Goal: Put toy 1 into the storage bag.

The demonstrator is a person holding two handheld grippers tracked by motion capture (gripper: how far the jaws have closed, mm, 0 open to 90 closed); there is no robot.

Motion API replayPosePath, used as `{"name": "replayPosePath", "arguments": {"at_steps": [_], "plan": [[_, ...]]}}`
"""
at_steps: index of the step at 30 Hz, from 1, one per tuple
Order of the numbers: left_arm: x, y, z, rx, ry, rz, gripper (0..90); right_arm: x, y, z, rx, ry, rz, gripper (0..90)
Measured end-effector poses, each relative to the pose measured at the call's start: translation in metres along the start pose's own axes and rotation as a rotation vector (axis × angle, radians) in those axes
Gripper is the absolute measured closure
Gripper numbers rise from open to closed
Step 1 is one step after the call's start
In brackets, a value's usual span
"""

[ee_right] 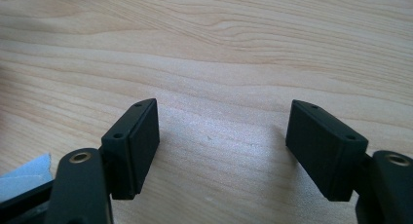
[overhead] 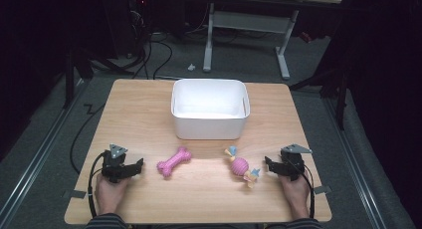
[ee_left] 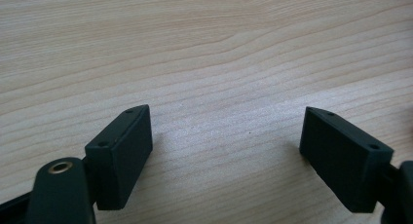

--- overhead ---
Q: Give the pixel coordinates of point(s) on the small white floor object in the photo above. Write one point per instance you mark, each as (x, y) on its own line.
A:
(191, 67)

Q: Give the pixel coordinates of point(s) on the grey tape piece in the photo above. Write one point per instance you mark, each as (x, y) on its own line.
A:
(322, 189)
(78, 194)

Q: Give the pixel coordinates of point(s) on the small red object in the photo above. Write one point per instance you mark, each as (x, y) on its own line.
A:
(306, 37)

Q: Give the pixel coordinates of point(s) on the desk with grey metal legs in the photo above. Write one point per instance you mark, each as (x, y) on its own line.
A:
(249, 23)

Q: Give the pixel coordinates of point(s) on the black metal stand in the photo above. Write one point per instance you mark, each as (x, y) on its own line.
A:
(69, 79)
(341, 99)

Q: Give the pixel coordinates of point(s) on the person's left hand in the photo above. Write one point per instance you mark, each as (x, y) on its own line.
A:
(109, 195)

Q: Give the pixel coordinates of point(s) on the white plastic bin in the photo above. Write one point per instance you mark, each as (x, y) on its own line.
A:
(209, 122)

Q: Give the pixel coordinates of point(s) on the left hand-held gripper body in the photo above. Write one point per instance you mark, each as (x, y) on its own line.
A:
(114, 167)

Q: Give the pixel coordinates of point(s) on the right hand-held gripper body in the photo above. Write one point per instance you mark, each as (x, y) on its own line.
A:
(292, 164)

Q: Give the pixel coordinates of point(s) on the metal floor rail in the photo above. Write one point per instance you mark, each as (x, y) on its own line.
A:
(36, 156)
(355, 162)

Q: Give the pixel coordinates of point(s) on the person's right hand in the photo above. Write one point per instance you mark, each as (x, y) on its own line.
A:
(295, 195)

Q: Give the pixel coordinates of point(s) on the pink rubber bone toy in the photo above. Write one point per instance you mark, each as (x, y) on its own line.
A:
(174, 162)

